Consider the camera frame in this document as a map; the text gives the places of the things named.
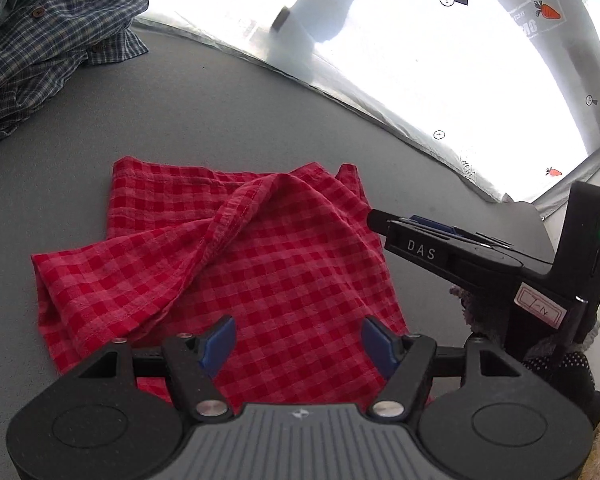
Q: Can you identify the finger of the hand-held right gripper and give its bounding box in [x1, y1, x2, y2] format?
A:
[408, 214, 513, 252]
[367, 208, 455, 270]

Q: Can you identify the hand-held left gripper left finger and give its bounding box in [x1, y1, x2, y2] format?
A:
[75, 316, 237, 418]

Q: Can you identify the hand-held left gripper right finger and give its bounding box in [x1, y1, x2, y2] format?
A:
[361, 317, 523, 418]

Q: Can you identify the red checked shirt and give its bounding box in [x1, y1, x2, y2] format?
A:
[30, 156, 436, 406]

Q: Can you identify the person's right hand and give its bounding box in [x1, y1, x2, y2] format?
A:
[522, 310, 600, 417]

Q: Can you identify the white printed sheet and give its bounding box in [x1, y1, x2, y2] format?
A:
[130, 0, 600, 221]

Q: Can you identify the blue plaid shirt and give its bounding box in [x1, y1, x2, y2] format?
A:
[0, 0, 151, 148]

